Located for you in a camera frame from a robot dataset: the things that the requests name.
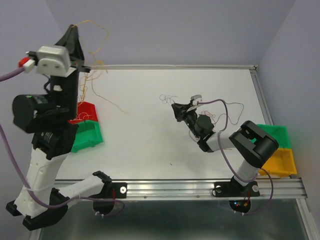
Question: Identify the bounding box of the white thin cable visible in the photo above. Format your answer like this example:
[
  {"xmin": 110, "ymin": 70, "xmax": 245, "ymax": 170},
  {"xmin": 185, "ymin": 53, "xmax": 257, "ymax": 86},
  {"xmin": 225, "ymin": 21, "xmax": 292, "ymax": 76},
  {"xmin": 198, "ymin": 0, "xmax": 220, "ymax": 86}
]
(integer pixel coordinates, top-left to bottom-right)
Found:
[{"xmin": 74, "ymin": 94, "xmax": 178, "ymax": 123}]

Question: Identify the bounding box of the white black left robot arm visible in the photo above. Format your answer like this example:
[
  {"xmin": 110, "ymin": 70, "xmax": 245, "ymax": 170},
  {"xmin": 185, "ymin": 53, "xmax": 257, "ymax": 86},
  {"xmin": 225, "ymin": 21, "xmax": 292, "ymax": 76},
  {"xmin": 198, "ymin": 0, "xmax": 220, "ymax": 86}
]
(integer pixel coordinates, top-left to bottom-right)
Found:
[{"xmin": 6, "ymin": 24, "xmax": 114, "ymax": 231}]

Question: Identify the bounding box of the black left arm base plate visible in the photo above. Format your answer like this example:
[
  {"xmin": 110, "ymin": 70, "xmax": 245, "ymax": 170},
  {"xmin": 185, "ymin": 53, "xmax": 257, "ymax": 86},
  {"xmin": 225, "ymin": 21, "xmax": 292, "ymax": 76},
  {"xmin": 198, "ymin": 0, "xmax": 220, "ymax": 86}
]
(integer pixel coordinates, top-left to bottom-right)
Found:
[{"xmin": 92, "ymin": 171, "xmax": 128, "ymax": 200}]

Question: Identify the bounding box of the green plastic bin left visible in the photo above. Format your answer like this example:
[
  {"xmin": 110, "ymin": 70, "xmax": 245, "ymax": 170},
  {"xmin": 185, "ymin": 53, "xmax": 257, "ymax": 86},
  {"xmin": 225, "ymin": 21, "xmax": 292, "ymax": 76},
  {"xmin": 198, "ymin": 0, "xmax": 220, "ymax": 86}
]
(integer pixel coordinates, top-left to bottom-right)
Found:
[{"xmin": 71, "ymin": 120, "xmax": 103, "ymax": 153}]

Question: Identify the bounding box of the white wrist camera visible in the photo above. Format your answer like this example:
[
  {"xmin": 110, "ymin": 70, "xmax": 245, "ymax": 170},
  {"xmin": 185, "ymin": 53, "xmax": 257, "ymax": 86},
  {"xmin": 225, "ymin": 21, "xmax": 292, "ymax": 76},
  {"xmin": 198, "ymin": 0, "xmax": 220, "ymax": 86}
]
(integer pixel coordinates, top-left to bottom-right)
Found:
[
  {"xmin": 190, "ymin": 94, "xmax": 203, "ymax": 106},
  {"xmin": 26, "ymin": 45, "xmax": 76, "ymax": 78}
]

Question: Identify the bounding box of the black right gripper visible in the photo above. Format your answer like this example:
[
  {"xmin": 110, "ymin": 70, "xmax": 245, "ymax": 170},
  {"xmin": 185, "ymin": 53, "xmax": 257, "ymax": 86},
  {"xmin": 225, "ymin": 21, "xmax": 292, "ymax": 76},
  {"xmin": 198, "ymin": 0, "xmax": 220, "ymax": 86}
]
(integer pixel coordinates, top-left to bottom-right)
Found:
[{"xmin": 171, "ymin": 101, "xmax": 200, "ymax": 138}]

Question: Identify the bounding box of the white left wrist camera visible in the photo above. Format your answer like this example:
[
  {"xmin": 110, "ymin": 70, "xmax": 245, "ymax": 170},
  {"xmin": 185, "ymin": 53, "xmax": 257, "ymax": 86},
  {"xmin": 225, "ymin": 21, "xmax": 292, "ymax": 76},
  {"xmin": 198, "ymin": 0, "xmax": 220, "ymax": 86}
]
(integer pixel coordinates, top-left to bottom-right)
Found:
[{"xmin": 26, "ymin": 45, "xmax": 76, "ymax": 78}]

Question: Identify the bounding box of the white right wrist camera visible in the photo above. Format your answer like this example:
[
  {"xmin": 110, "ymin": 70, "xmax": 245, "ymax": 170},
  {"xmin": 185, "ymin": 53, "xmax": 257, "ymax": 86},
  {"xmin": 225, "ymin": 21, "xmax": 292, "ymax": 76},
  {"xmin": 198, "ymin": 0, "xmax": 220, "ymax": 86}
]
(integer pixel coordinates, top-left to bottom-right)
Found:
[{"xmin": 190, "ymin": 94, "xmax": 203, "ymax": 106}]

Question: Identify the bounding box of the yellow plastic bin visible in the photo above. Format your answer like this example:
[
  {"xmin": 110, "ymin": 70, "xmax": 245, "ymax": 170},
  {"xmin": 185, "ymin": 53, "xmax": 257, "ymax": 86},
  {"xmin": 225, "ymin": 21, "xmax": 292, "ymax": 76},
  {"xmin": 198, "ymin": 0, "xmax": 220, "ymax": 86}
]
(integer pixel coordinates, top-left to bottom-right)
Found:
[{"xmin": 262, "ymin": 148, "xmax": 297, "ymax": 178}]

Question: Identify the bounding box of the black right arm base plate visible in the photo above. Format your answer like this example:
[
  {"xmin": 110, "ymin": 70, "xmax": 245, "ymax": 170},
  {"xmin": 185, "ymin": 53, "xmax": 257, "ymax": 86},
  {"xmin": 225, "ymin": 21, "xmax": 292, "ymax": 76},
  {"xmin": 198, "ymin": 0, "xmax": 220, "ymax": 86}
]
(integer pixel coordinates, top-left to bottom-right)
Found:
[{"xmin": 211, "ymin": 177, "xmax": 260, "ymax": 198}]

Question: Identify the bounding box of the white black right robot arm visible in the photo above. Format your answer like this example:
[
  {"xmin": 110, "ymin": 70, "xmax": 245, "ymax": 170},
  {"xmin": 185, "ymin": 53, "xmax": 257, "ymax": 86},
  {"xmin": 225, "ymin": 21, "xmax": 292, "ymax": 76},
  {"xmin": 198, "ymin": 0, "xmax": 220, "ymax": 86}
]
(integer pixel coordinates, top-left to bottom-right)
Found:
[{"xmin": 171, "ymin": 100, "xmax": 279, "ymax": 195}]

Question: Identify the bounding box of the red plastic bin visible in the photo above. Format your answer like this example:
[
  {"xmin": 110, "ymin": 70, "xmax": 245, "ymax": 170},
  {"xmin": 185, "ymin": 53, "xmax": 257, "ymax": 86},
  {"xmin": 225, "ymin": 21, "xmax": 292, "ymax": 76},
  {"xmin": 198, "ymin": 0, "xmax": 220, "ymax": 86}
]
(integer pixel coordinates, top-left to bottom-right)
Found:
[{"xmin": 68, "ymin": 101, "xmax": 99, "ymax": 124}]

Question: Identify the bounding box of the green plastic bin right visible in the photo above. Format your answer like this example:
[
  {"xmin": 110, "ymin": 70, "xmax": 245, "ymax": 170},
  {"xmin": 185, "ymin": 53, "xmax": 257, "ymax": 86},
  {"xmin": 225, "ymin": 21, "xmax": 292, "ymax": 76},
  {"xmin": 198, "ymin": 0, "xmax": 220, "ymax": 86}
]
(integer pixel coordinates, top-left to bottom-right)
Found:
[{"xmin": 257, "ymin": 124, "xmax": 292, "ymax": 149}]

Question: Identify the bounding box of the aluminium table frame rail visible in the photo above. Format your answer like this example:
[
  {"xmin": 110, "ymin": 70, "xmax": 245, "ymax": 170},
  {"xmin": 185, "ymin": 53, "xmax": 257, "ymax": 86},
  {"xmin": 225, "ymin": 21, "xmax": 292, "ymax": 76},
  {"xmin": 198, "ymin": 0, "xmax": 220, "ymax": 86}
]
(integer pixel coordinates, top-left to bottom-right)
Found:
[{"xmin": 27, "ymin": 64, "xmax": 320, "ymax": 240}]

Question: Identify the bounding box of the green plastic bin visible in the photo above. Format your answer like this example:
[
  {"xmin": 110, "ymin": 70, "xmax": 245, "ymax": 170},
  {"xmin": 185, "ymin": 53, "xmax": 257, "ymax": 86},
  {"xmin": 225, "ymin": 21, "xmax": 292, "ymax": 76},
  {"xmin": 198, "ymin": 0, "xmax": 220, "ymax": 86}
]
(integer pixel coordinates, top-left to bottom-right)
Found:
[
  {"xmin": 71, "ymin": 120, "xmax": 103, "ymax": 153},
  {"xmin": 257, "ymin": 124, "xmax": 292, "ymax": 149}
]

